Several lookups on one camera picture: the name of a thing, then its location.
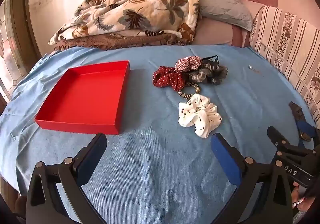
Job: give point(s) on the leaf print blanket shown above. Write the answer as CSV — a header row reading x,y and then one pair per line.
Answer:
x,y
125,9

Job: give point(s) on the grey-blue pillow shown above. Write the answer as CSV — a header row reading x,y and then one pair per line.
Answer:
x,y
225,6

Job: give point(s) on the pink patchwork bed sheet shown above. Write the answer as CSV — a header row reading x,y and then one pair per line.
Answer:
x,y
215,31

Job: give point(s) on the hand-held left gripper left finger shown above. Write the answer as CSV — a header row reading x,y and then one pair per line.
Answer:
x,y
92,159

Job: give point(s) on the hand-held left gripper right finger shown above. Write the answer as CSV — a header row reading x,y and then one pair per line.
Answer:
x,y
225,159

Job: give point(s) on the striped floral cushion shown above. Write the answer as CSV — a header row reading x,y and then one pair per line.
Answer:
x,y
287,39

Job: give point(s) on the red checked scrunchie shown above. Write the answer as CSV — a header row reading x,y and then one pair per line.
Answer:
x,y
187,62

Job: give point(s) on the person's right hand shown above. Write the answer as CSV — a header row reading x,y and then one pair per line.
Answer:
x,y
300,199

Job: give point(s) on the red cardboard box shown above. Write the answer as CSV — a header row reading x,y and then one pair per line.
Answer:
x,y
82,94

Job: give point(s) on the small silver pendant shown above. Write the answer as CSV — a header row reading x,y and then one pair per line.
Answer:
x,y
250,66

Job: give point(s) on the white dotted scrunchie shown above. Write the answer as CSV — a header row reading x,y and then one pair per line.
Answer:
x,y
200,116

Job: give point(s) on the dark red dotted scrunchie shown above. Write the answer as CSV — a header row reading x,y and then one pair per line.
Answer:
x,y
172,79

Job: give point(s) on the brown ruffled blanket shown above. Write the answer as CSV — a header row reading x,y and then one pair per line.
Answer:
x,y
112,40

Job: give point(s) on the grey satin scrunchie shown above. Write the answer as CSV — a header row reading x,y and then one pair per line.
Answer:
x,y
196,76

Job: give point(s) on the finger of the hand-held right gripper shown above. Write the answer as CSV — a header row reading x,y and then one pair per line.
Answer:
x,y
303,126
297,156

